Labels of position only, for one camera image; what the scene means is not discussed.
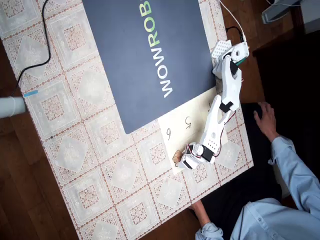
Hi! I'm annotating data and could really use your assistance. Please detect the person's left hand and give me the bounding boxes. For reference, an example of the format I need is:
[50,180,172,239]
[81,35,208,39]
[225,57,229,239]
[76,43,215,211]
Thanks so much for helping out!
[189,200,211,226]

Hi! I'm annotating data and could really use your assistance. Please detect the right forearm in blue sleeve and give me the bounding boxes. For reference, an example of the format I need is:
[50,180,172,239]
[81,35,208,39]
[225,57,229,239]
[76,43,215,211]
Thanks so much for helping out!
[267,134,320,207]

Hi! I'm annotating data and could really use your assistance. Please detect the dark blue WOWROBO mat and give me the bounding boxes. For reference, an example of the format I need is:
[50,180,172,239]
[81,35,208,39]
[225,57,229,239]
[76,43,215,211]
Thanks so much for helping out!
[81,0,218,135]

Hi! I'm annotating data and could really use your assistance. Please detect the short black power cable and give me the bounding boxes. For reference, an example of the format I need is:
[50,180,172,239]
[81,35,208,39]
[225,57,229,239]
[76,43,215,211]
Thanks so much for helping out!
[225,25,245,42]

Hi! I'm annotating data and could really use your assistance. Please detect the white plastic tube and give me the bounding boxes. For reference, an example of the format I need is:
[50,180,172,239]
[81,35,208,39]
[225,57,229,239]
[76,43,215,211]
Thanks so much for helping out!
[0,96,27,119]

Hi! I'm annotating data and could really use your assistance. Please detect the person in light blue shirt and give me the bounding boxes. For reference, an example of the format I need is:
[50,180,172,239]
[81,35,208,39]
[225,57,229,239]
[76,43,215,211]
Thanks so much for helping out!
[229,198,320,240]

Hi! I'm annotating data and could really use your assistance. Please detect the long black camera cable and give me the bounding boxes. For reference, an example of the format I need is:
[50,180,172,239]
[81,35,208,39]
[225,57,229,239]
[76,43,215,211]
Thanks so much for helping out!
[13,0,52,98]

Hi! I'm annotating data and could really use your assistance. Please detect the grey slanted panel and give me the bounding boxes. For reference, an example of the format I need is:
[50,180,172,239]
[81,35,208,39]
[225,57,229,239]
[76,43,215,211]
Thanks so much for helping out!
[261,0,305,25]

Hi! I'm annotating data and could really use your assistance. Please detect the white paper sheet with numbers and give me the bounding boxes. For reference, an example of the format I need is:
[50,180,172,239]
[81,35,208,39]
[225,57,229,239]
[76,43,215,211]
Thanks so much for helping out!
[157,88,229,175]

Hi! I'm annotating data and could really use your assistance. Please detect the cream lace tablecloth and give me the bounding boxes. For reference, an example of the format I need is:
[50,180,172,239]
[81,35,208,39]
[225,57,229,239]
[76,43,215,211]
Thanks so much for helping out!
[0,0,255,240]

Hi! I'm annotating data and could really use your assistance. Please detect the left forearm in blue sleeve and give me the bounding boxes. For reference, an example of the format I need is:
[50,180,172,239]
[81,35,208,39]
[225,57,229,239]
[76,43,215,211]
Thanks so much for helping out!
[194,221,225,240]

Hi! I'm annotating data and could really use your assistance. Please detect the person's right hand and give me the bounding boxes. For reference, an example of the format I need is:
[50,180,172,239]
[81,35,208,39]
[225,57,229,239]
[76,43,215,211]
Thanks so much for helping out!
[252,101,280,143]

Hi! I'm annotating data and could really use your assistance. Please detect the pale grey box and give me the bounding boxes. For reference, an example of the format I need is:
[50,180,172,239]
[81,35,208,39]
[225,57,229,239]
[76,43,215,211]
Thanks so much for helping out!
[299,0,320,35]

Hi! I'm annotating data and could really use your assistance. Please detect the white USB cable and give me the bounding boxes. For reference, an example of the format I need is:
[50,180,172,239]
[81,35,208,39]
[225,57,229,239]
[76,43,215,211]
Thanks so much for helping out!
[218,0,249,43]

